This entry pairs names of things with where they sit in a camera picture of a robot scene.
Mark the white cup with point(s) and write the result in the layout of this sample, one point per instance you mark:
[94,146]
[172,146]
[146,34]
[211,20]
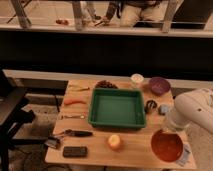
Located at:
[136,80]

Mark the purple bowl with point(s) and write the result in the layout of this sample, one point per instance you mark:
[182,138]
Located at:
[159,86]

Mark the black handled tool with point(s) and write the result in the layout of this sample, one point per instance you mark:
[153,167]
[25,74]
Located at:
[74,133]

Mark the black rectangular block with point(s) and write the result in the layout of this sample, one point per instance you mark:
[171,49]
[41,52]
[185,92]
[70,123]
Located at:
[70,152]

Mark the dark grape bunch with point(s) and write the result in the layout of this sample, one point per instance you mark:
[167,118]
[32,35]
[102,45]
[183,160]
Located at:
[105,84]

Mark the orange red bowl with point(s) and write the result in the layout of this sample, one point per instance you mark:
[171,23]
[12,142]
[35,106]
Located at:
[168,147]

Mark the blue sponge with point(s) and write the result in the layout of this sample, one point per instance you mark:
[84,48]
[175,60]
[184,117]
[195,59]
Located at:
[163,109]

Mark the blue grey cloth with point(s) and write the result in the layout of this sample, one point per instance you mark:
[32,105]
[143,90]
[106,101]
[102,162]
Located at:
[184,156]

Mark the black chair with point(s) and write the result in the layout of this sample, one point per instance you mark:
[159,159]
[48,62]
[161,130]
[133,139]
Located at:
[12,117]

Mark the orange carrot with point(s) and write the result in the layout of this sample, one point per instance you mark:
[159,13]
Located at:
[73,101]

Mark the yellow green utensil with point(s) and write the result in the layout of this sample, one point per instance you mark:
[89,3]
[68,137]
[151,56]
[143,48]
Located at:
[78,88]

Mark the green plastic tray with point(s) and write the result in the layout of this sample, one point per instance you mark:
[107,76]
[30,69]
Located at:
[117,108]

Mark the person in beige clothes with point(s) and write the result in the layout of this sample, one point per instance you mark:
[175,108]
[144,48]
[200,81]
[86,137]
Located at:
[135,11]

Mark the small metal clip object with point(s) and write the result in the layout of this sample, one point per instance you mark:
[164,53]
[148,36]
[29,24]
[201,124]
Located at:
[53,142]

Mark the red object on far floor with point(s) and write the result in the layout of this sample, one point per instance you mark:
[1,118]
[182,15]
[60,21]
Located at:
[62,22]

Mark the yellow apple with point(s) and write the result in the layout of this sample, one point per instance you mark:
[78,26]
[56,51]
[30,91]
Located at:
[114,142]

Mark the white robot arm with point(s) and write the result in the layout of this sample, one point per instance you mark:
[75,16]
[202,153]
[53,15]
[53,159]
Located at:
[193,106]

